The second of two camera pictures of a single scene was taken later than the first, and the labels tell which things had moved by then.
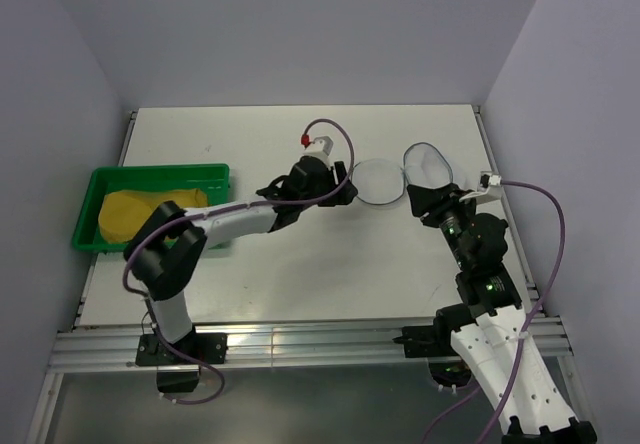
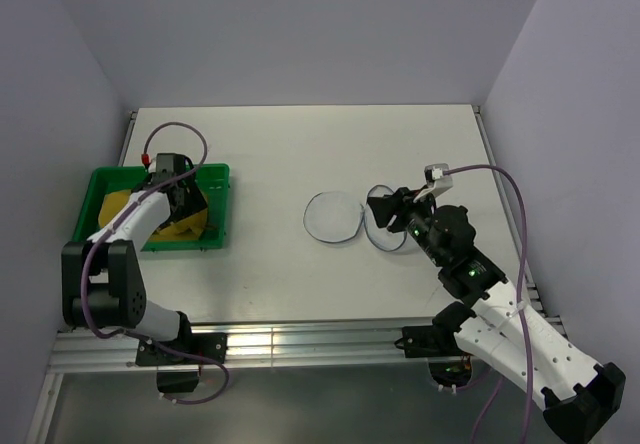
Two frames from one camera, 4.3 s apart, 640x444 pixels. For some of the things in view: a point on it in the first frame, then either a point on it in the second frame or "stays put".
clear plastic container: (381, 181) → (337, 216)
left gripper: (343, 199) → (193, 203)
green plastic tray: (213, 180) stays put
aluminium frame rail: (366, 343) stays put
